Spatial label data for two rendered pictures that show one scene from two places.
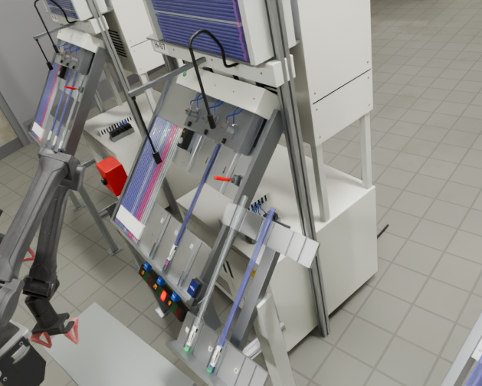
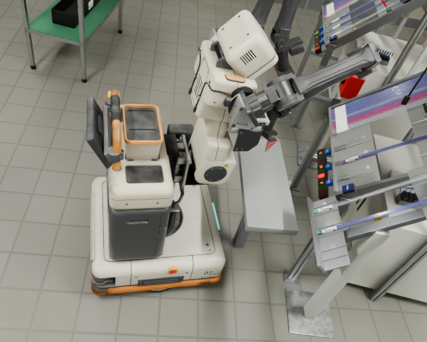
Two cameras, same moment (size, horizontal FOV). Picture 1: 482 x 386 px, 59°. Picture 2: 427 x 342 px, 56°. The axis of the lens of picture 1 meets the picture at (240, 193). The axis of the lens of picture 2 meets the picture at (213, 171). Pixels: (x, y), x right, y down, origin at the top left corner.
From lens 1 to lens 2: 52 cm
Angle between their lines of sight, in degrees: 23
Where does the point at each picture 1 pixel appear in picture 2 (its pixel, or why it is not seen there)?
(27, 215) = (335, 71)
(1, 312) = (286, 104)
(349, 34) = not seen: outside the picture
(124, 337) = (281, 174)
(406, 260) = not seen: outside the picture
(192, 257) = (362, 173)
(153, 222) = (356, 133)
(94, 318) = (273, 149)
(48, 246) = (312, 92)
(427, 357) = not seen: outside the picture
